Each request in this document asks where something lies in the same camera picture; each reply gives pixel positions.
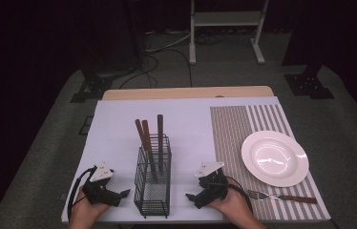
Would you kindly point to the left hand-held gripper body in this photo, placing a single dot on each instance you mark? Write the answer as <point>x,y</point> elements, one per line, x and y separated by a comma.
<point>101,194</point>

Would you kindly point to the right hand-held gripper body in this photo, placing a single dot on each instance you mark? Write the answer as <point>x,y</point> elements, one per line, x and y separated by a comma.
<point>213,187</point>

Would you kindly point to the person's left hand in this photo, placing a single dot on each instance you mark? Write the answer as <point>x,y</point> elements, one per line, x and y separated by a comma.
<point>86,211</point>

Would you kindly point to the person's right hand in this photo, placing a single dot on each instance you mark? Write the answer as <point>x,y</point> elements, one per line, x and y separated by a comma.
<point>234,203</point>

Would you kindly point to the striped placemat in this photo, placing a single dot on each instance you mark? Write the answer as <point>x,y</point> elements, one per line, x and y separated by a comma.
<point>230,133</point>

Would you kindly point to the white table cover sheet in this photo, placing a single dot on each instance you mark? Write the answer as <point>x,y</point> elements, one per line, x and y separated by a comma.
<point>116,127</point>

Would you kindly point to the white round plate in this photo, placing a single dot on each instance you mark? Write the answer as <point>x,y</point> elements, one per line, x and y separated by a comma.
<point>275,158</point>

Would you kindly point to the dark floor socket box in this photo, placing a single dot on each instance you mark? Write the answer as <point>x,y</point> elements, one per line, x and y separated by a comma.
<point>86,125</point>

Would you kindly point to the wooden table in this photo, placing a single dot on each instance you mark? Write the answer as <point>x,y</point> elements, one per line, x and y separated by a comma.
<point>167,93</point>

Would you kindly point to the black stand base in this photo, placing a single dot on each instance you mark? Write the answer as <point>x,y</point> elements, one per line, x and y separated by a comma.
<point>308,84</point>
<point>92,87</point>

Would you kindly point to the white metal stand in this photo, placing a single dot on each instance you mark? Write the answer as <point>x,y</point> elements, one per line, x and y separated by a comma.
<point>224,18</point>

